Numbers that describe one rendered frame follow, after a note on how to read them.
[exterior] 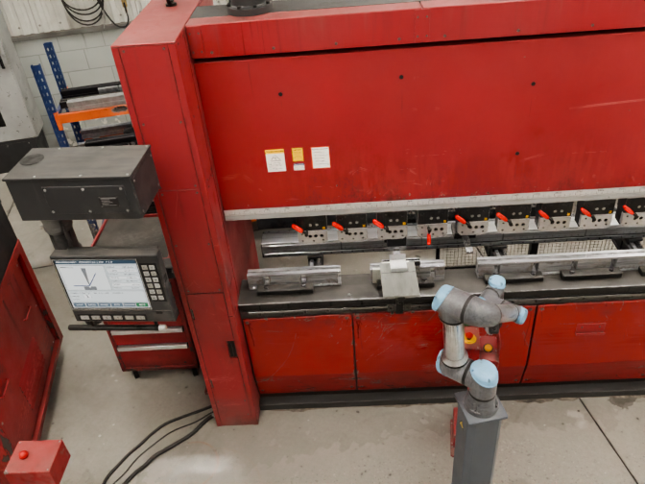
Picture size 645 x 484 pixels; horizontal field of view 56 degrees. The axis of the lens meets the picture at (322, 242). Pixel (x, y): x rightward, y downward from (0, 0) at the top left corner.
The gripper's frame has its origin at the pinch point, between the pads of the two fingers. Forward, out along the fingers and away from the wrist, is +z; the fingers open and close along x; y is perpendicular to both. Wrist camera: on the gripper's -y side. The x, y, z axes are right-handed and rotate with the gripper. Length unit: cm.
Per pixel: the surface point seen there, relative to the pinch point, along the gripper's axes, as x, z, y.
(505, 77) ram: 2, -111, 47
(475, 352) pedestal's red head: 6.7, 7.8, -5.8
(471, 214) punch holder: 11, -42, 39
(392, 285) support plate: 48, -15, 15
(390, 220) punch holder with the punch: 50, -42, 33
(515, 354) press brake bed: -19, 46, 25
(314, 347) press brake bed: 92, 31, 10
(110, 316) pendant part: 164, -48, -44
